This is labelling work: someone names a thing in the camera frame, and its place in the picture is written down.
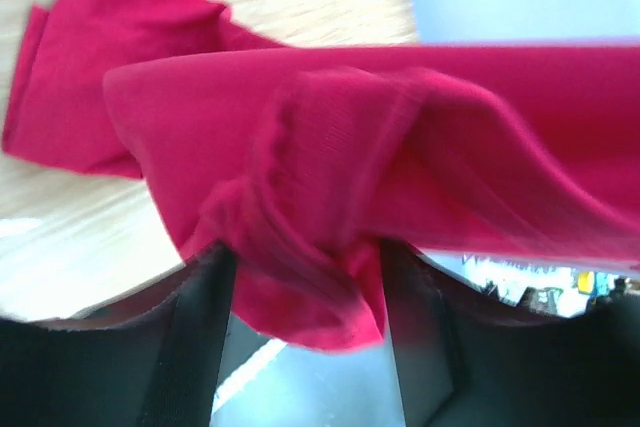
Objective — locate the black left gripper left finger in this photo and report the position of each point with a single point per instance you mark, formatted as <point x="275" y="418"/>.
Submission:
<point x="150" y="359"/>

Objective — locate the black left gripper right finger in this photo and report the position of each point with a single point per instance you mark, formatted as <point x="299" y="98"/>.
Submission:
<point x="464" y="358"/>

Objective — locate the red t shirt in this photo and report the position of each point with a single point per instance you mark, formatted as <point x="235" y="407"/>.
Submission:
<point x="304" y="159"/>

